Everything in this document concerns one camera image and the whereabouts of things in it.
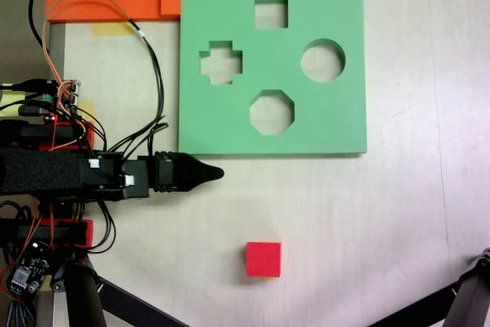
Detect black USB cable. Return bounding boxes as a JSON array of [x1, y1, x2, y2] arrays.
[[0, 78, 53, 94]]

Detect red black table clamp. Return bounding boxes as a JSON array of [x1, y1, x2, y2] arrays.
[[0, 117, 97, 152], [0, 217, 95, 250]]

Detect green shape sorter board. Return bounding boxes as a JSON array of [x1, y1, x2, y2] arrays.
[[177, 0, 368, 159]]

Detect looped black base wires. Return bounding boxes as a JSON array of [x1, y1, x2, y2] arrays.
[[87, 200, 117, 254]]

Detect yellow tape strip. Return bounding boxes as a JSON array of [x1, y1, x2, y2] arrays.
[[89, 22, 133, 38]]

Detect thick black cable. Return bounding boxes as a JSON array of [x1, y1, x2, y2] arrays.
[[28, 0, 44, 49]]

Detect yellow tape square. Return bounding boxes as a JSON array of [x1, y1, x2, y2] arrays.
[[77, 100, 97, 123]]

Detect black tripod leg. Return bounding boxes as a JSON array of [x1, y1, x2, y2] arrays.
[[63, 261, 107, 327], [443, 247, 490, 327]]

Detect yellow sticky note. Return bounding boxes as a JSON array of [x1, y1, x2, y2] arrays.
[[0, 89, 30, 116]]

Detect small black circuit board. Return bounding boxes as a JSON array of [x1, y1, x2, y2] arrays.
[[6, 241, 52, 299]]

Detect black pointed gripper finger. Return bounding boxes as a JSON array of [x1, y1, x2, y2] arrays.
[[179, 152, 225, 192]]

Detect red square block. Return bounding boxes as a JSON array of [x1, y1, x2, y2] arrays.
[[244, 241, 283, 279]]

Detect black white braided cable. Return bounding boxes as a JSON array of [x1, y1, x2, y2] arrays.
[[2, 299, 28, 327]]

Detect circuit board with wires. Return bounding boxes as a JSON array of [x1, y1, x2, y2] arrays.
[[44, 78, 83, 110]]

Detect black servo wire bundle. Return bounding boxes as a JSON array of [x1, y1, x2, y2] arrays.
[[102, 18, 170, 160]]

